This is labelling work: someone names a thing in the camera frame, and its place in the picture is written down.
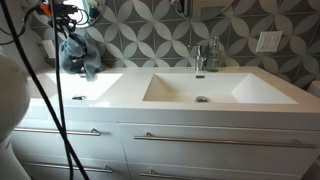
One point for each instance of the white double sink countertop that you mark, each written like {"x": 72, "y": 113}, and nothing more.
{"x": 238, "y": 97}

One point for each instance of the lower left drawer handle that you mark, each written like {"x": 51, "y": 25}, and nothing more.
{"x": 103, "y": 170}

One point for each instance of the clear glass soap dispenser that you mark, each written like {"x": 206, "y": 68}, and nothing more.
{"x": 214, "y": 56}

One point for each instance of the right sink drain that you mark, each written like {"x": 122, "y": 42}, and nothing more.
{"x": 201, "y": 99}

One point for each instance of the upper left drawer handle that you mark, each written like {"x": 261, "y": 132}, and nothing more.
{"x": 93, "y": 132}

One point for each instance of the chrome right tap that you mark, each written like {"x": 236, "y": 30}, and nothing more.
{"x": 200, "y": 60}

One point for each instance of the round mirror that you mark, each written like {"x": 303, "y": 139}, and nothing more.
{"x": 88, "y": 11}
{"x": 201, "y": 10}

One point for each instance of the gray blue towel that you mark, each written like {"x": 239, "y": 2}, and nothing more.
{"x": 78, "y": 54}

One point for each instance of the round left mirror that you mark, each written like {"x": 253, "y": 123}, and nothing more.
{"x": 88, "y": 11}

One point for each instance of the sink drain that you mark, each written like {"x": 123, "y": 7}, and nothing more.
{"x": 201, "y": 99}
{"x": 78, "y": 98}

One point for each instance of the left sink drain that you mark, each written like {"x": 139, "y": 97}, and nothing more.
{"x": 78, "y": 98}

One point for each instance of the upper right drawer handle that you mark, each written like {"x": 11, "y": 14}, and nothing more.
{"x": 150, "y": 137}

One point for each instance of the lower right drawer handle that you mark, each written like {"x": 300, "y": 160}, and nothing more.
{"x": 153, "y": 174}

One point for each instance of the drawer handle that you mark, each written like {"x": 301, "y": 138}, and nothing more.
{"x": 153, "y": 174}
{"x": 93, "y": 132}
{"x": 103, "y": 170}
{"x": 150, "y": 137}

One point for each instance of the white vanity cabinet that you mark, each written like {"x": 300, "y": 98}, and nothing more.
{"x": 128, "y": 158}

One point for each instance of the black gripper body orange band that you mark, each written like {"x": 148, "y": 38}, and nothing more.
{"x": 62, "y": 13}

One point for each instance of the round right mirror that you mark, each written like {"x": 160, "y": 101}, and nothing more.
{"x": 201, "y": 10}

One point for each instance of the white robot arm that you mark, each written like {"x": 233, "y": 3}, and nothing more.
{"x": 15, "y": 96}

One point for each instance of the white wall outlet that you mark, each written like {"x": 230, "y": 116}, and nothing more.
{"x": 269, "y": 41}

